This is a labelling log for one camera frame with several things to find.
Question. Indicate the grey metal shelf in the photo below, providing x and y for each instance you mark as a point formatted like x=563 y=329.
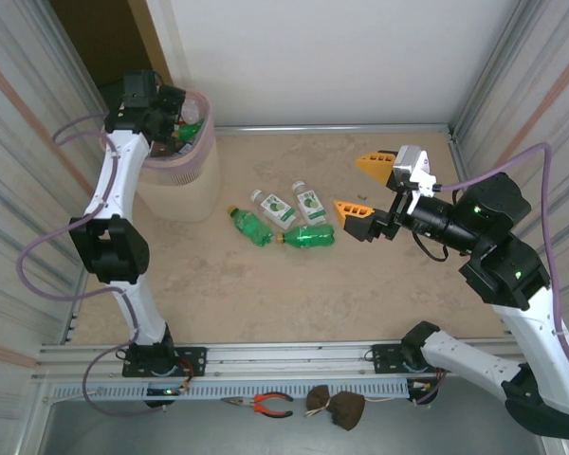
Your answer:
x=170 y=436

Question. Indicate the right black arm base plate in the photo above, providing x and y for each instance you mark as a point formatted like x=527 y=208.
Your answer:
x=386 y=358

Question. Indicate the brown cloth bundle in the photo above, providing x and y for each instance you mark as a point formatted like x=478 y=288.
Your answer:
x=346 y=410

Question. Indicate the clear bottle lime label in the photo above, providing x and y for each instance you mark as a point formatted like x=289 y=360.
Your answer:
x=275 y=207
x=310 y=205

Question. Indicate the beige bin with pink liner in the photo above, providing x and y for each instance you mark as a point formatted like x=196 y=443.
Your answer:
x=189 y=189

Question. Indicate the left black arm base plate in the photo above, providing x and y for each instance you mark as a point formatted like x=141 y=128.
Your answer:
x=194 y=360

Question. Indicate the aluminium back frame rail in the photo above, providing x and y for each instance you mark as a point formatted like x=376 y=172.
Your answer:
x=336 y=129

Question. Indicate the brown wooden door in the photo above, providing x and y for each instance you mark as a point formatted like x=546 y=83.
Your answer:
x=147 y=28

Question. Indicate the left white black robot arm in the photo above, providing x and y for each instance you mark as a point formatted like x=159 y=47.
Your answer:
x=123 y=170

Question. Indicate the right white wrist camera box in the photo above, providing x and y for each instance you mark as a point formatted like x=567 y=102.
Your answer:
x=412 y=166

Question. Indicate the aluminium mounting rail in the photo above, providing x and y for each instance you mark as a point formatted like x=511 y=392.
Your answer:
x=284 y=353

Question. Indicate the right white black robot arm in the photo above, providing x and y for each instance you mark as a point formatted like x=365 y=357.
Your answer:
x=464 y=360

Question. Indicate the aluminium corner post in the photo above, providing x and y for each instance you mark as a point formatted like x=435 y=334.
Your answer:
x=483 y=66

